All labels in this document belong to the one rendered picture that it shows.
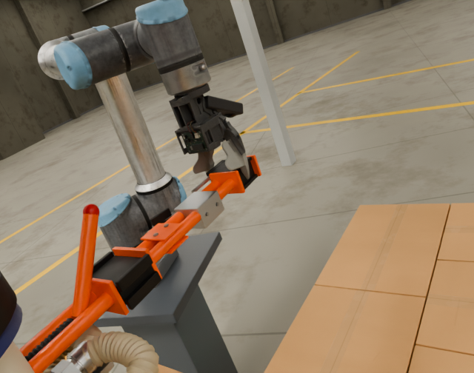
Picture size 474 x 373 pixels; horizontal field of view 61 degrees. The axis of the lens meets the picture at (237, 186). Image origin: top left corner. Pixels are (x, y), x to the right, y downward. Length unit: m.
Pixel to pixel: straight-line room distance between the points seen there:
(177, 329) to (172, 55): 1.14
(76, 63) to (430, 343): 1.15
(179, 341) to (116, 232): 0.50
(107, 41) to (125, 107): 0.61
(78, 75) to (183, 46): 0.21
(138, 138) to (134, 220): 0.30
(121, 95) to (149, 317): 0.75
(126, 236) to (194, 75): 0.90
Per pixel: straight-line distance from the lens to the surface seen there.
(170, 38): 0.76
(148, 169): 1.51
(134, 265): 0.62
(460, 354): 1.31
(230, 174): 0.82
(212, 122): 0.79
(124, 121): 1.46
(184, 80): 0.77
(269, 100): 4.12
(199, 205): 0.74
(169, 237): 0.69
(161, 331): 1.68
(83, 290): 0.61
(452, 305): 1.44
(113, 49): 0.86
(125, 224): 1.53
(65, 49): 0.85
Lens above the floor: 1.52
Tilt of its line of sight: 21 degrees down
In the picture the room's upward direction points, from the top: 20 degrees counter-clockwise
